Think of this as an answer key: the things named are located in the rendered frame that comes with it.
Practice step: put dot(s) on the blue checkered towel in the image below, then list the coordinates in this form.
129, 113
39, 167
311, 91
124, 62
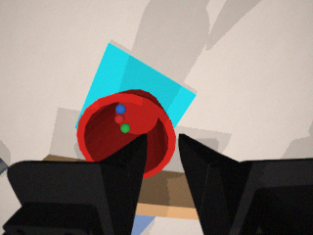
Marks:
3, 166

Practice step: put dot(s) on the red marble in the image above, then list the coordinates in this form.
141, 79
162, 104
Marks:
119, 119

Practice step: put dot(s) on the blue marble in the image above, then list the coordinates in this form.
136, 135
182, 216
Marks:
120, 109

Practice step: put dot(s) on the red cup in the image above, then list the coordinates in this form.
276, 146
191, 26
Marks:
99, 136

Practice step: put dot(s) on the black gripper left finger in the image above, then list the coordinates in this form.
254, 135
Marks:
112, 188

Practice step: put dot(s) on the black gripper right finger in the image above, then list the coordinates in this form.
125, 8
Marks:
222, 188

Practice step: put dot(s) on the green marble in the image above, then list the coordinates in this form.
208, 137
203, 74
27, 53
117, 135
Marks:
125, 128

